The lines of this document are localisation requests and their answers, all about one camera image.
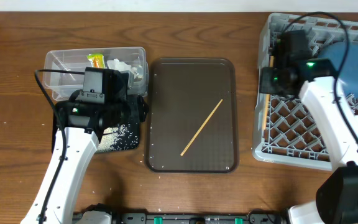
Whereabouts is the grey dishwasher rack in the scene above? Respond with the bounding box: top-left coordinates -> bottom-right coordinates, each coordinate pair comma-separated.
252,13 -> 358,171

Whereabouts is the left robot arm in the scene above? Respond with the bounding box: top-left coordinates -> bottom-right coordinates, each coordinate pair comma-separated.
22,67 -> 149,223

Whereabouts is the white napkin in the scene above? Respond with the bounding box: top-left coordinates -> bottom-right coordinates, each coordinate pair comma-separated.
107,58 -> 132,72

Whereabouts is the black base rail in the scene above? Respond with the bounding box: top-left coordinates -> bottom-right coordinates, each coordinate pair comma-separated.
73,212 -> 288,224

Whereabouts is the wooden chopstick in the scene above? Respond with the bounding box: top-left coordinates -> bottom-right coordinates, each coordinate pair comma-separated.
262,56 -> 274,131
180,99 -> 224,157

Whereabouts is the green orange snack wrapper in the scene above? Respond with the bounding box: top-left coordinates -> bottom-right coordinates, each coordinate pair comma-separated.
86,54 -> 106,68

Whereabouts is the spilled white rice pile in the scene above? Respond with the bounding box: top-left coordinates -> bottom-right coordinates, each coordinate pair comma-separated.
96,124 -> 139,153

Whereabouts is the dark blue plate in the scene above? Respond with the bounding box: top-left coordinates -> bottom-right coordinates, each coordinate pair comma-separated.
318,42 -> 358,98

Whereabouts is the brown serving tray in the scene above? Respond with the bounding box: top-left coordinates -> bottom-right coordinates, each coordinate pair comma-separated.
144,58 -> 239,174

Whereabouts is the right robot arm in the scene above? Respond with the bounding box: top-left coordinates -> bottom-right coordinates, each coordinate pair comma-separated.
259,30 -> 358,223

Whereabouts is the clear plastic bin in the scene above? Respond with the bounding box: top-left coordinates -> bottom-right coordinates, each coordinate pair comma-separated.
43,47 -> 149,101

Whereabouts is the black plastic bin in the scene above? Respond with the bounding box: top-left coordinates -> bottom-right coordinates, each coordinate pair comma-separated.
52,97 -> 141,156

